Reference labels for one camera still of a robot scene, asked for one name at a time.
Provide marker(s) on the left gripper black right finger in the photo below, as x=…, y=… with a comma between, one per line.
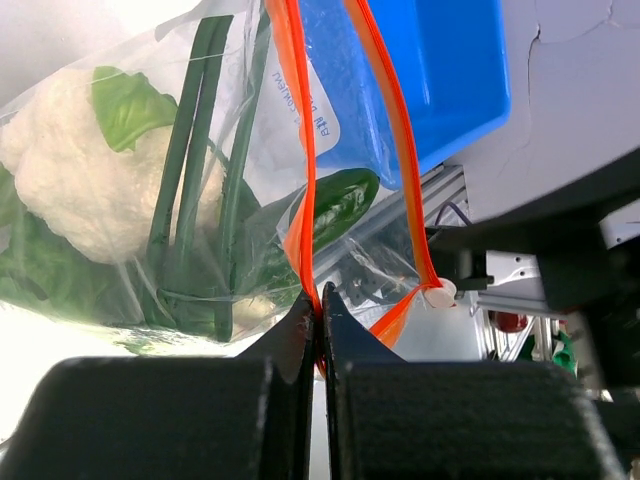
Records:
x=393, y=419

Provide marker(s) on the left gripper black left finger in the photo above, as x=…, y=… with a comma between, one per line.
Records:
x=246, y=417

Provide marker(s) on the green scallion stalks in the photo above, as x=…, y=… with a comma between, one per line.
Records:
x=191, y=281

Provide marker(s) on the dark green cucumber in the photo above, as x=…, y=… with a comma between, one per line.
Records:
x=342, y=198

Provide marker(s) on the clear zip bag orange zipper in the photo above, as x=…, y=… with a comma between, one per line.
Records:
x=281, y=159

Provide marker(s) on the white cauliflower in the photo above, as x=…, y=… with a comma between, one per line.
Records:
x=85, y=154

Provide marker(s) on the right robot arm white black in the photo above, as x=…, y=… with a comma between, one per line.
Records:
x=559, y=182

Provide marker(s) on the blue plastic bin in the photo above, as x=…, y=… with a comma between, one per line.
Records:
x=450, y=59

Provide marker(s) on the aluminium mounting rail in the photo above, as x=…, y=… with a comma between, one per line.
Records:
x=383, y=230

